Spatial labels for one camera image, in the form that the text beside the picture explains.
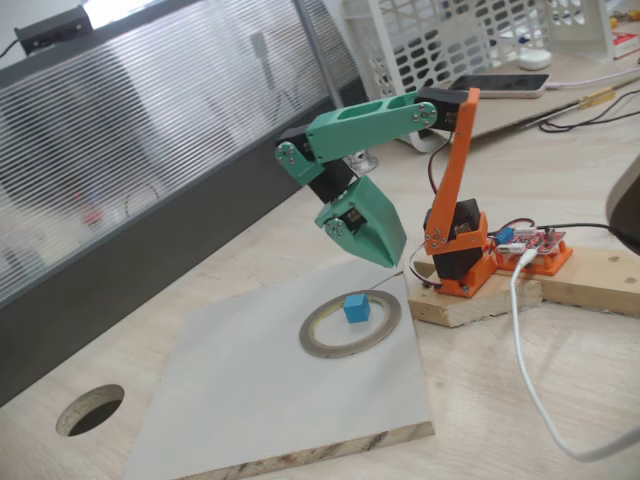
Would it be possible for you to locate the blue cube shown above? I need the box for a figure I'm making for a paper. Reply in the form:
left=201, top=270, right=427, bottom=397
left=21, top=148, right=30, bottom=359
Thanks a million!
left=342, top=293, right=371, bottom=324

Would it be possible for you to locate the wooden base block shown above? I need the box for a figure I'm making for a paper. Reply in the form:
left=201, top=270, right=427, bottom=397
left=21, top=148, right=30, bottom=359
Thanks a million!
left=407, top=257, right=545, bottom=329

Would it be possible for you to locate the red controller circuit board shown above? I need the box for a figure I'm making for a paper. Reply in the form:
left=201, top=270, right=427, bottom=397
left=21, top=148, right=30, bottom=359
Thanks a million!
left=492, top=224, right=569, bottom=259

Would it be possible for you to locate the grey metal pole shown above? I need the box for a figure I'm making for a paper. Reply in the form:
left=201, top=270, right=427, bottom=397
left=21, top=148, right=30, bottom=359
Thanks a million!
left=294, top=0, right=380, bottom=174

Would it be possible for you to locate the smartphone with pink case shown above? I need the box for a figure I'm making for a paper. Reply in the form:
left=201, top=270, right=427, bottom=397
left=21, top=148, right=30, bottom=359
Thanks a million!
left=447, top=73, right=551, bottom=100

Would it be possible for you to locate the white laminated board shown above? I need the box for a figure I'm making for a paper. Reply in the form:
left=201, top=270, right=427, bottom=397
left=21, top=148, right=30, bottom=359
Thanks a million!
left=123, top=249, right=435, bottom=480

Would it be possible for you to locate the light wooden plank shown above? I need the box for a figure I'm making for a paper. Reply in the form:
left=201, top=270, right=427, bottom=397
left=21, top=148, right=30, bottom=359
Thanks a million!
left=542, top=243, right=640, bottom=317

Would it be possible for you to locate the brown cardboard sheet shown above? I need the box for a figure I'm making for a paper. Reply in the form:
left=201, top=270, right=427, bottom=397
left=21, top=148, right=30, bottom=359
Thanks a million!
left=414, top=59, right=640, bottom=148

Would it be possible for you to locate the white earbuds case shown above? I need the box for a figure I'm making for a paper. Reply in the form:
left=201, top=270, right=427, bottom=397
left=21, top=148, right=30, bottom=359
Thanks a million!
left=517, top=48, right=553, bottom=71

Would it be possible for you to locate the frosted glass desk partition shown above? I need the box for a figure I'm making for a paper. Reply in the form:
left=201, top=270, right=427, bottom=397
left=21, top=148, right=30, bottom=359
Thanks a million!
left=0, top=0, right=381, bottom=406

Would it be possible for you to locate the grey rounded object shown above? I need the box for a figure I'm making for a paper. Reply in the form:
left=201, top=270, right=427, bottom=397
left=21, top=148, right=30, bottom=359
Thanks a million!
left=604, top=154, right=640, bottom=254

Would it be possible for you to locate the white perforated plastic basket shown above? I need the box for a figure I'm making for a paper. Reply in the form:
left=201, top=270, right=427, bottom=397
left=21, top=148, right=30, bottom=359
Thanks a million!
left=342, top=0, right=616, bottom=154

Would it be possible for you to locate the red and white box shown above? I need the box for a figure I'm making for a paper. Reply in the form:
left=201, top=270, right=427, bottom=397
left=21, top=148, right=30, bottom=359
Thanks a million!
left=612, top=30, right=640, bottom=61

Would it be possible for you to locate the black box device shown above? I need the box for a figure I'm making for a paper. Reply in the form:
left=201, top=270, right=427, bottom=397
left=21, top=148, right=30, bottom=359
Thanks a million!
left=13, top=5, right=92, bottom=55

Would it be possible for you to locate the red white black servo wire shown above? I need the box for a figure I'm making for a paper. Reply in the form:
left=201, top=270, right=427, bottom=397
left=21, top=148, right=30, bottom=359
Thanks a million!
left=408, top=244, right=444, bottom=291
left=428, top=141, right=455, bottom=195

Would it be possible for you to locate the grey ring of tape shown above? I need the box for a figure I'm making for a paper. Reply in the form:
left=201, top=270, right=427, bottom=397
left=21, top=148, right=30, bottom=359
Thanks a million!
left=298, top=288, right=403, bottom=360

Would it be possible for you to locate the orange controller board mount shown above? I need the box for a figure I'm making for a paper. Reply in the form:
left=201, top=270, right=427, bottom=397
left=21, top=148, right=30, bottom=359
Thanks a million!
left=494, top=238, right=574, bottom=277

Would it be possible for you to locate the white USB cable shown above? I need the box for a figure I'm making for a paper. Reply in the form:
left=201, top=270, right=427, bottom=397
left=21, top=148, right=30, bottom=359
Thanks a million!
left=508, top=248, right=640, bottom=462

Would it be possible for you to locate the black power cable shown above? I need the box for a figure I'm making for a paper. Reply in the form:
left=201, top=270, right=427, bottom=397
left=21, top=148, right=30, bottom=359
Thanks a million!
left=537, top=221, right=640, bottom=254

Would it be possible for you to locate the yellow handled screwdriver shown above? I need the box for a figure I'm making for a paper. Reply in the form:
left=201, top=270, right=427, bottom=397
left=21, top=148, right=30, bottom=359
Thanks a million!
left=519, top=77, right=640, bottom=130

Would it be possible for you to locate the pink charging cable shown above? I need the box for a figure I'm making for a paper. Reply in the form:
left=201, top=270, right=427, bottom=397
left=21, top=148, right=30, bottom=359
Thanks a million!
left=547, top=67, right=640, bottom=90

